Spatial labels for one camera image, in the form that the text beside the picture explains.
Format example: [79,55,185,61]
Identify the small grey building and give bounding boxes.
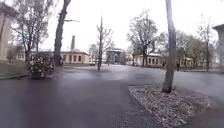
[105,48,126,66]

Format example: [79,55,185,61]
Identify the small bare tree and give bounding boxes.
[89,16,115,71]

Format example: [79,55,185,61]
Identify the long yellow low building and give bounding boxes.
[16,49,92,65]

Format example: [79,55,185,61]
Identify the wide bare tree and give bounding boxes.
[127,9,159,68]

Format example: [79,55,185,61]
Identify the yellow building with pale roof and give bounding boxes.
[132,52,194,69]

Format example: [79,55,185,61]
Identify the tall chimney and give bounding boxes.
[70,34,76,51]

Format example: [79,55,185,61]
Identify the wet grey asphalt road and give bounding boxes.
[0,63,224,128]

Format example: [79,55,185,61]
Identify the slim tree trunk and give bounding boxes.
[161,0,177,94]

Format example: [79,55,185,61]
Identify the thick dark tree trunk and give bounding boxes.
[53,0,72,68]

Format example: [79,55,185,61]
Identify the gravel bed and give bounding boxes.
[128,83,212,128]

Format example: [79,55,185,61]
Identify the grass strip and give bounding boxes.
[0,62,33,80]

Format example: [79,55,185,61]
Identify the yellow building corner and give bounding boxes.
[0,2,18,64]

